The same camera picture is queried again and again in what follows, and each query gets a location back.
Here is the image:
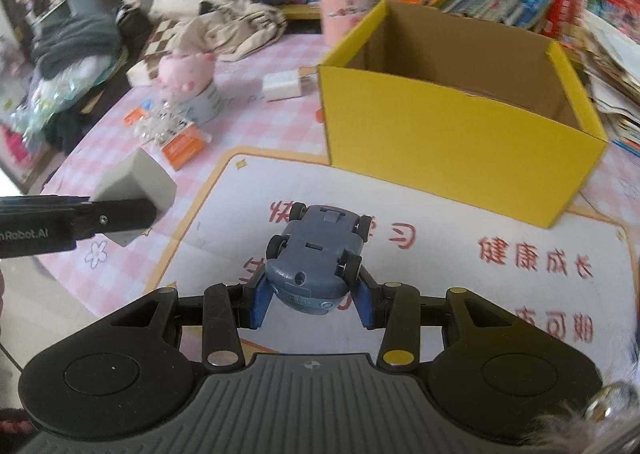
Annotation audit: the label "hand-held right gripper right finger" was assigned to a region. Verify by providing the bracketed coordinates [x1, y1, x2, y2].
[350, 268, 526, 367]

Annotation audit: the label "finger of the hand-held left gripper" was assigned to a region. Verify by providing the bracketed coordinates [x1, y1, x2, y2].
[72, 198, 157, 241]

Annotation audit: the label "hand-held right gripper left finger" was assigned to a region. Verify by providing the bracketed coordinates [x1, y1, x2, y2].
[106, 274, 275, 369]

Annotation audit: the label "grey-green foam block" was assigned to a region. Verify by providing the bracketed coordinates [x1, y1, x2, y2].
[90, 149, 178, 247]

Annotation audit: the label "grey-blue toy car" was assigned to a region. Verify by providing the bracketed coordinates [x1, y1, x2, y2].
[265, 203, 375, 317]

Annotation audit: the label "round white lid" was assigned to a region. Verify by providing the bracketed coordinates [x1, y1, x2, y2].
[172, 83, 225, 126]

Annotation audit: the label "pink pig plush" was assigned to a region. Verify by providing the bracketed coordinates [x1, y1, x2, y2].
[157, 51, 217, 102]

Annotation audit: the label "yellow cardboard box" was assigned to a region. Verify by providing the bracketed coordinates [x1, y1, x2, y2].
[316, 0, 610, 230]

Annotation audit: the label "pink checked desktop mat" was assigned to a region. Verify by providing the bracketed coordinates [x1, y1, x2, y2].
[30, 31, 640, 285]

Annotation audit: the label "white printed mat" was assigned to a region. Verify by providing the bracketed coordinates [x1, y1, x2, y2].
[157, 146, 640, 377]

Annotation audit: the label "clear plastic pieces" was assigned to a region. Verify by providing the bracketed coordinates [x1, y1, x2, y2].
[135, 106, 196, 146]

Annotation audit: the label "iridescent plastic bag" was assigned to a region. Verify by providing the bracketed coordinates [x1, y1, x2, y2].
[10, 79, 76, 135]

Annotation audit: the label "grey folded cloth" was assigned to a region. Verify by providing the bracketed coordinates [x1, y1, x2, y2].
[32, 16, 121, 80]

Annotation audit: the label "wooden chessboard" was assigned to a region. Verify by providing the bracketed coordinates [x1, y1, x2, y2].
[140, 19, 211, 80]

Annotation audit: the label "white charger plug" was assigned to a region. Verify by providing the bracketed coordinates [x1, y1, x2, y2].
[262, 71, 307, 103]

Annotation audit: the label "beige cloth bag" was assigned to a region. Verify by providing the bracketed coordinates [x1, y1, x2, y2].
[150, 0, 288, 60]

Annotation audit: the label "grey furry pompom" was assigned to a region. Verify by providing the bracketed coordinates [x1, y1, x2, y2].
[520, 381, 640, 454]

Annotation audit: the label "pile of magazines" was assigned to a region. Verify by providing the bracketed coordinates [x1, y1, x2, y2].
[545, 0, 640, 155]

